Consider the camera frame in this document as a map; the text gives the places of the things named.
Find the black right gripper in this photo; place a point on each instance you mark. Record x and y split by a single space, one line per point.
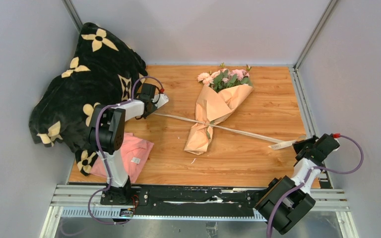
298 145

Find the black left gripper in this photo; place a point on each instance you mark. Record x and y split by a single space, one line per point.
154 108

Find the beige ribbon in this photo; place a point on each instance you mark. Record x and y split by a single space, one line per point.
277 143

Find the pink fake rose stem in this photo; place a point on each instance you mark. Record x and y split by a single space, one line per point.
226 78
206 79

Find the green and tan wrapping paper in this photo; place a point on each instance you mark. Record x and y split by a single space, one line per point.
212 108

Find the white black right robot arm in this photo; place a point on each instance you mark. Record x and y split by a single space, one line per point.
288 199

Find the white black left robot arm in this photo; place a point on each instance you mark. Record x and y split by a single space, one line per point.
106 136

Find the black blanket with cream flowers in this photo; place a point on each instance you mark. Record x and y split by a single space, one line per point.
103 71

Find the pink folded cloth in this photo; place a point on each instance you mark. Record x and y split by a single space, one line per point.
134 153

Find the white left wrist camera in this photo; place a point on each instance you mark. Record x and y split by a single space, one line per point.
160 100

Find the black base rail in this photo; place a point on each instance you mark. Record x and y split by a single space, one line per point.
161 202

